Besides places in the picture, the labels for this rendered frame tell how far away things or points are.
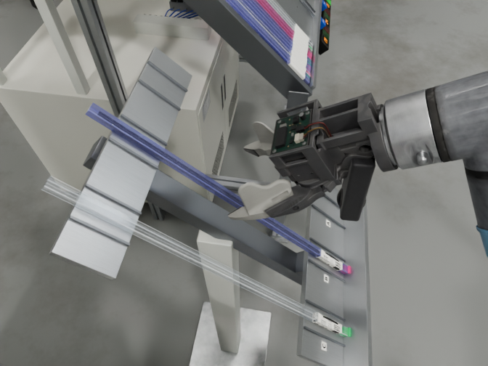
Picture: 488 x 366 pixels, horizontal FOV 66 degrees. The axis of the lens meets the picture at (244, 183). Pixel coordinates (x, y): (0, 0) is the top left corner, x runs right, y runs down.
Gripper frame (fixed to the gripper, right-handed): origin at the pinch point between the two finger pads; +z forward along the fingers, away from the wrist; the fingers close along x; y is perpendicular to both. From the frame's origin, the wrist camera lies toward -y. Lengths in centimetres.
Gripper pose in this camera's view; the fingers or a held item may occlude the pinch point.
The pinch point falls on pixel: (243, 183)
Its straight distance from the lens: 51.5
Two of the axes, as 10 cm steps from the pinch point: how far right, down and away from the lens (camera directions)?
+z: -8.3, 1.9, 5.3
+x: -1.8, 8.1, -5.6
